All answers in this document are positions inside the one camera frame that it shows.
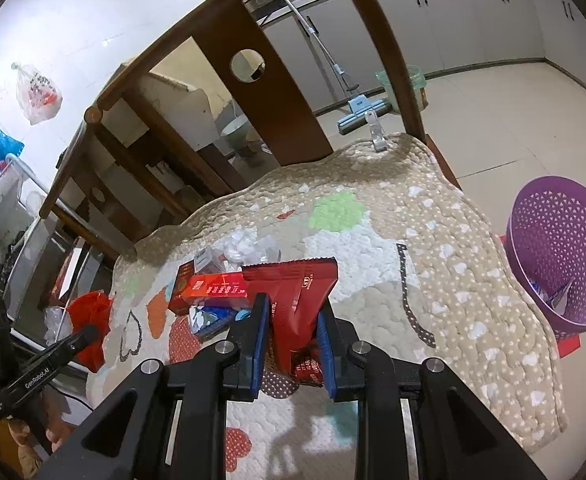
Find blue printed packet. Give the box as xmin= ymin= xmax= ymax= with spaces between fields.
xmin=188 ymin=305 xmax=251 ymax=340

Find small grey box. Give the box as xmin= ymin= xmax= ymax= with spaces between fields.
xmin=194 ymin=248 xmax=230 ymax=276

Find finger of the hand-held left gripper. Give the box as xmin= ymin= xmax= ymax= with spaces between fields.
xmin=53 ymin=324 xmax=102 ymax=368

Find purple plastic basket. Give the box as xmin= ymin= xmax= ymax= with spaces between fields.
xmin=506 ymin=176 xmax=586 ymax=343

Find quilted dotted patchwork blanket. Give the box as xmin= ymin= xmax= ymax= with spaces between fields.
xmin=85 ymin=132 xmax=570 ymax=480

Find white hanging plastic bag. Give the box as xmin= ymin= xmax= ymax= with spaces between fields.
xmin=12 ymin=62 xmax=64 ymax=126

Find wooden chair with round hole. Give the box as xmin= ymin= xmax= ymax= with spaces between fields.
xmin=84 ymin=0 xmax=461 ymax=191

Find dark wooden chair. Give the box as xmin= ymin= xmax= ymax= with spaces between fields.
xmin=38 ymin=119 xmax=138 ymax=256

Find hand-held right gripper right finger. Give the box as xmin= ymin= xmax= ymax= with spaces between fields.
xmin=317 ymin=304 xmax=549 ymax=480

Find crumpled clear plastic wrapper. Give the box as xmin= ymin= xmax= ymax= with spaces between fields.
xmin=223 ymin=232 xmax=280 ymax=267

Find clear plastic bag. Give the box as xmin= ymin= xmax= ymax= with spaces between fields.
xmin=43 ymin=305 xmax=74 ymax=347

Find person's left hand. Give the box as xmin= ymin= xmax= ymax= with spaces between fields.
xmin=8 ymin=417 xmax=68 ymax=480

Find red cardboard box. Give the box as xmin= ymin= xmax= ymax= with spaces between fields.
xmin=168 ymin=265 xmax=251 ymax=317

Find white plastic bucket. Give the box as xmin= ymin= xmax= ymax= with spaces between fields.
xmin=220 ymin=112 xmax=254 ymax=157

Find white kitchen cabinets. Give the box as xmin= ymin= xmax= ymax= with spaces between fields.
xmin=263 ymin=0 xmax=586 ymax=116

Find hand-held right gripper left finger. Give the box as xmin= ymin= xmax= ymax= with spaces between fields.
xmin=35 ymin=292 xmax=271 ymax=480

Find green lined waste bin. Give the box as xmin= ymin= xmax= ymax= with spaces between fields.
xmin=375 ymin=65 xmax=429 ymax=112

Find white paper scrap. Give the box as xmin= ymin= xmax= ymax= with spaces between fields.
xmin=533 ymin=277 xmax=576 ymax=312

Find red plastic bag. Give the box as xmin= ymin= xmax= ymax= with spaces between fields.
xmin=67 ymin=291 xmax=114 ymax=373

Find metal clip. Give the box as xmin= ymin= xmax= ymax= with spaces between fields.
xmin=365 ymin=110 xmax=389 ymax=153

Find blue flat mop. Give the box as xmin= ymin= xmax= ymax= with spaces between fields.
xmin=272 ymin=0 xmax=390 ymax=136

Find dark red printed packet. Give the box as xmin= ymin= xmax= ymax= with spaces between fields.
xmin=242 ymin=257 xmax=339 ymax=388

